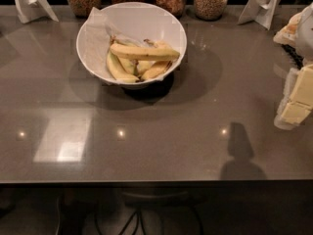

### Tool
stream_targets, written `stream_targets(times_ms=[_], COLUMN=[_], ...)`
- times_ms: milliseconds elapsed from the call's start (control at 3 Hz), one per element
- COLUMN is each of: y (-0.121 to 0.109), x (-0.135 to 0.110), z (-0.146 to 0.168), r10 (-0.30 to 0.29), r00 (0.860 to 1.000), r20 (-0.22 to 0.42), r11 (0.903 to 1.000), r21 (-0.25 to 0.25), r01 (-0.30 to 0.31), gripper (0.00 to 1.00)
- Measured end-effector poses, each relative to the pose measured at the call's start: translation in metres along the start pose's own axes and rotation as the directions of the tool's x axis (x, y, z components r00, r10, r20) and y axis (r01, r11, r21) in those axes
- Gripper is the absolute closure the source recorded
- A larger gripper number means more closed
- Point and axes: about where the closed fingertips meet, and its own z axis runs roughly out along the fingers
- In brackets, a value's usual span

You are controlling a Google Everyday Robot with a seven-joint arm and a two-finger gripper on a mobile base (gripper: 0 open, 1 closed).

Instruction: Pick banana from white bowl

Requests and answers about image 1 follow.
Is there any rightmost glass grain jar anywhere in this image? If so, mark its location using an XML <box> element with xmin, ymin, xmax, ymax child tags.
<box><xmin>194</xmin><ymin>0</ymin><xmax>228</xmax><ymax>21</ymax></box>

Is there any white paper stand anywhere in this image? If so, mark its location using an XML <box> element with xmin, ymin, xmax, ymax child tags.
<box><xmin>238</xmin><ymin>0</ymin><xmax>281</xmax><ymax>29</ymax></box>
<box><xmin>15</xmin><ymin>0</ymin><xmax>59</xmax><ymax>24</ymax></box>

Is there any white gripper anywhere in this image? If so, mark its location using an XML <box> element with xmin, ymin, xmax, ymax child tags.
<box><xmin>273</xmin><ymin>3</ymin><xmax>313</xmax><ymax>130</ymax></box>

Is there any white ceramic bowl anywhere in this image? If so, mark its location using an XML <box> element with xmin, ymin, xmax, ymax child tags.
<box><xmin>76</xmin><ymin>2</ymin><xmax>187</xmax><ymax>89</ymax></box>

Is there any yellow banana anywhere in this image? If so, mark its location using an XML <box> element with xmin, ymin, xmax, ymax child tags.
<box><xmin>141</xmin><ymin>61</ymin><xmax>172</xmax><ymax>81</ymax></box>
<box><xmin>107</xmin><ymin>51</ymin><xmax>139</xmax><ymax>83</ymax></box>
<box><xmin>110</xmin><ymin>43</ymin><xmax>180</xmax><ymax>61</ymax></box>
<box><xmin>119</xmin><ymin>58</ymin><xmax>137</xmax><ymax>74</ymax></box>

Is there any black stool under table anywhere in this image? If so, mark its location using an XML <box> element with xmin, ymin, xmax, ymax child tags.
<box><xmin>55</xmin><ymin>188</ymin><xmax>206</xmax><ymax>235</ymax></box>

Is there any right white paper stand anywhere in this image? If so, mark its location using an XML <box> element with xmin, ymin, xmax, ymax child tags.
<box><xmin>238</xmin><ymin>0</ymin><xmax>281</xmax><ymax>29</ymax></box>

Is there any left white paper stand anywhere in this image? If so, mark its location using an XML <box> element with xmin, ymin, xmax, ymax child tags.
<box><xmin>15</xmin><ymin>0</ymin><xmax>59</xmax><ymax>24</ymax></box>

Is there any white paper liner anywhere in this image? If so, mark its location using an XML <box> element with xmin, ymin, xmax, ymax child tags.
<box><xmin>78</xmin><ymin>7</ymin><xmax>164</xmax><ymax>85</ymax></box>

